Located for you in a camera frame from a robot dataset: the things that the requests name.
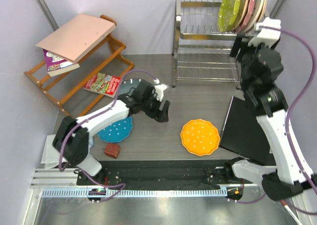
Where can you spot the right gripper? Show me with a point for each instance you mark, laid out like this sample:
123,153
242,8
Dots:
241,43

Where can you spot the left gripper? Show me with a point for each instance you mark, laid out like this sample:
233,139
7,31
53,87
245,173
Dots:
160,116

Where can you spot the green dotted plate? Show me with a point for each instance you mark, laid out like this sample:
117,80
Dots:
227,15

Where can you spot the metal dish rack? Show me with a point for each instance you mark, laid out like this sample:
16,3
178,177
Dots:
200,51

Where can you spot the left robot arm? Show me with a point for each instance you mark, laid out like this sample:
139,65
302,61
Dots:
74,134

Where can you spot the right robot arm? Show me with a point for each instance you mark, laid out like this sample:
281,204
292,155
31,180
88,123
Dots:
260,67

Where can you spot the wooden rack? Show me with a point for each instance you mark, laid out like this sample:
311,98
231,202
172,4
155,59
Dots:
114,63

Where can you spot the pink dotted plate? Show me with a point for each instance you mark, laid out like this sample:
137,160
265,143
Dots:
247,16

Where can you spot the orange dotted plate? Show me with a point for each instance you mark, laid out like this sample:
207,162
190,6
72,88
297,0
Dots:
200,137

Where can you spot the blue dotted plate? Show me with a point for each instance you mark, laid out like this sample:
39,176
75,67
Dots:
117,131

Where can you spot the dark blue-grey plate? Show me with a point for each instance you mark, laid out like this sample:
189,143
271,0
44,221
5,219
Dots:
129,85

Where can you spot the cream floral plate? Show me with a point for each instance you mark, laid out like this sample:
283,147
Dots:
241,13

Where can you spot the cream blue rimmed plate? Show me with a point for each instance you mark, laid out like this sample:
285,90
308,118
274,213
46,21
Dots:
255,15

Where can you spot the brown square block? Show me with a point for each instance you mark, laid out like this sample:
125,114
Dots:
112,150

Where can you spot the red comic book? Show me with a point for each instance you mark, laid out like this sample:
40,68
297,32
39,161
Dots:
103,84

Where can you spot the black box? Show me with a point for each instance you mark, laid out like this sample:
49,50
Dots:
243,135

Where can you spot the pink folder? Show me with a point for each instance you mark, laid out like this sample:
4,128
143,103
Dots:
73,40

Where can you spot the white cloth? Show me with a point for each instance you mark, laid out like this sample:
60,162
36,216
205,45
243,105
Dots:
50,156

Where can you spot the purple white book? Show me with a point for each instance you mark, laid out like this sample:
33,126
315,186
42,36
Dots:
56,65

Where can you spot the red white marker pen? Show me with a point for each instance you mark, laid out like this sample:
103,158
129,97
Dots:
291,212

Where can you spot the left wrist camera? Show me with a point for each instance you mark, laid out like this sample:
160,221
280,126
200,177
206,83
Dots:
159,89

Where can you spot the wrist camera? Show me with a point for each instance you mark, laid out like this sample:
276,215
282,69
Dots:
268,33
159,89

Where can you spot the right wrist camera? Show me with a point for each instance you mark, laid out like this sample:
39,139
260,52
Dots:
268,33

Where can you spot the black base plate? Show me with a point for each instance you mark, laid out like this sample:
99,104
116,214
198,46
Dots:
178,175

